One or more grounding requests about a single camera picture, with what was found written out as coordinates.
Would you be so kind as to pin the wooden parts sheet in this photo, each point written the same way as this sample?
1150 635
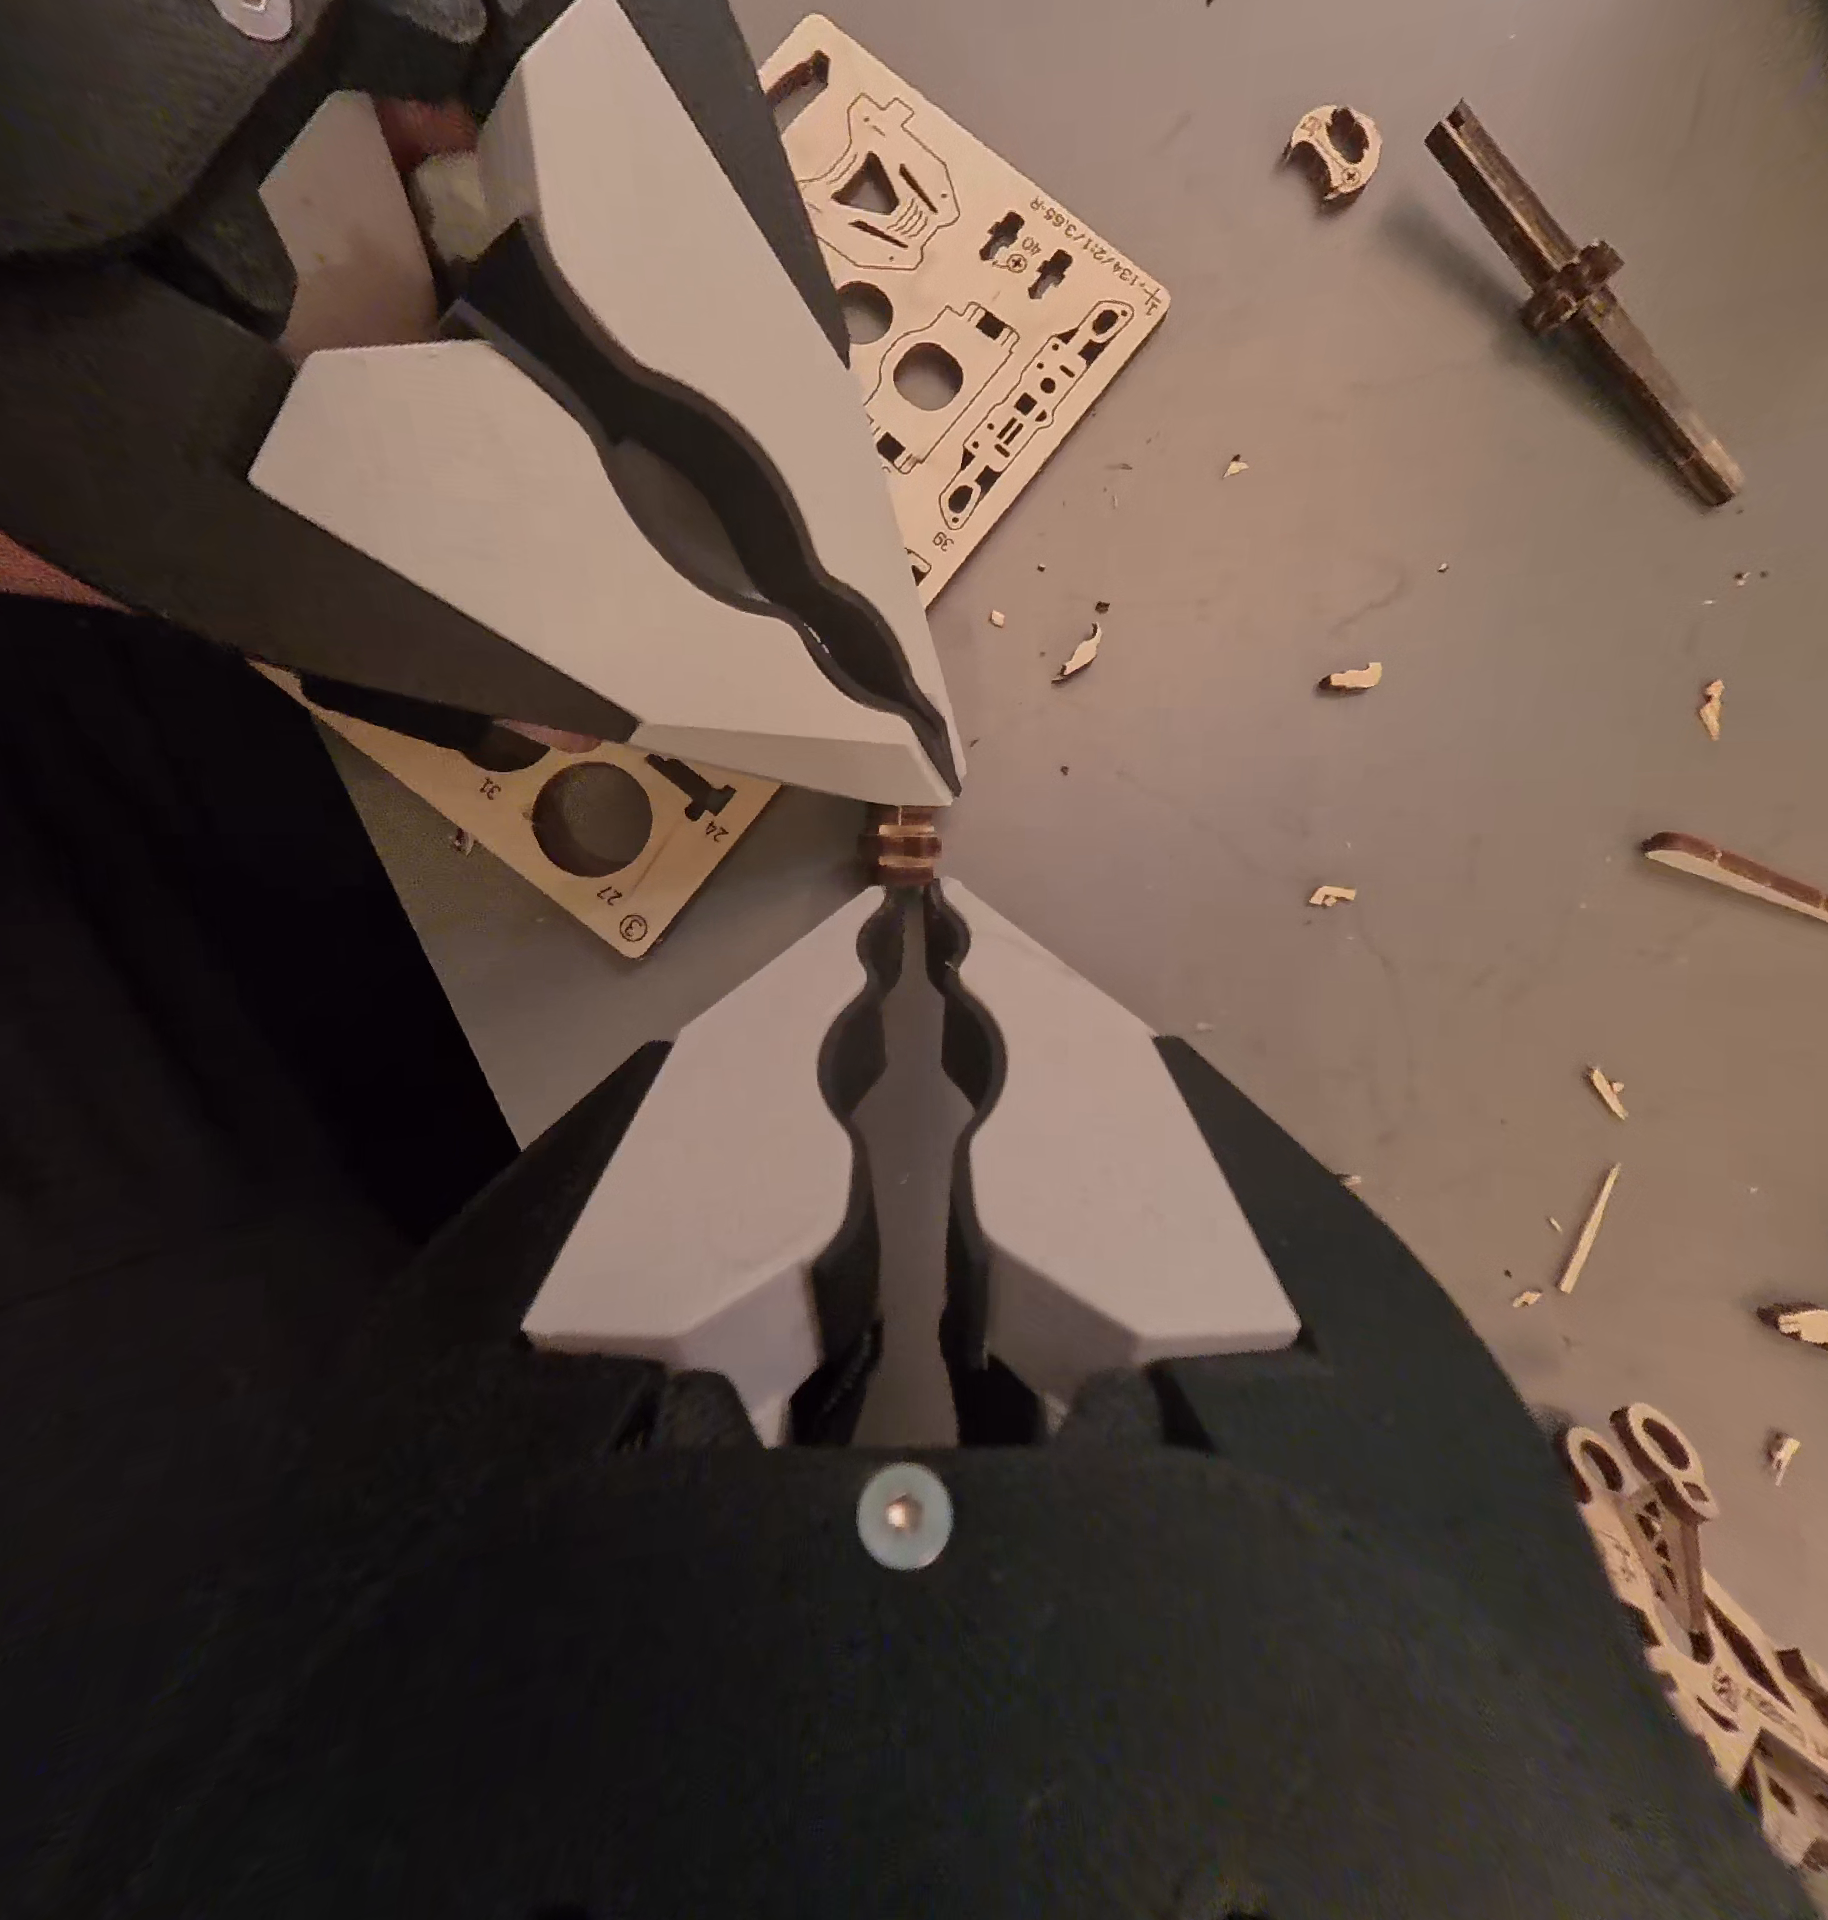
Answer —
690 856

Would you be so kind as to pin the small layered wooden gear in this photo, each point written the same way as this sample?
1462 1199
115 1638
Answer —
904 843

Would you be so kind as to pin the thin wooden sliver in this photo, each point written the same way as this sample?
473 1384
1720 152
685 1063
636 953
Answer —
1589 1231

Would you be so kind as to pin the tapered wooden stick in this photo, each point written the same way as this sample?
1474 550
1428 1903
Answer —
1754 886

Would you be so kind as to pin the wooden model assembly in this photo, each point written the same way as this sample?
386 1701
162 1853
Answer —
1664 1485

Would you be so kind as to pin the person's left hand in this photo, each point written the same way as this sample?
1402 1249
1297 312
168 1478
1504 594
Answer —
13 564

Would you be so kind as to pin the small round wooden part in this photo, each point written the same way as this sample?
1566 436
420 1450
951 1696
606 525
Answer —
1304 147

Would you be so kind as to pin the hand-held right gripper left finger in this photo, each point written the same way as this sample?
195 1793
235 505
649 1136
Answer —
690 1186

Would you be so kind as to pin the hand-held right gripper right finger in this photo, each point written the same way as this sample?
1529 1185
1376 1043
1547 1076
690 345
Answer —
1123 1186

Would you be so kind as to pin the small flat wooden part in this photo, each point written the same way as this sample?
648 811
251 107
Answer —
1822 1332

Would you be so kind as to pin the dark wooden axle with gear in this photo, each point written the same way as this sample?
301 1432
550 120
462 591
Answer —
1500 187

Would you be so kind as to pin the scattered wood scraps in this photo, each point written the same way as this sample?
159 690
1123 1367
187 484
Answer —
1349 678

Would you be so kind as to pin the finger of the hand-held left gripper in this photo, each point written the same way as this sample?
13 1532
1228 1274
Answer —
479 510
660 227

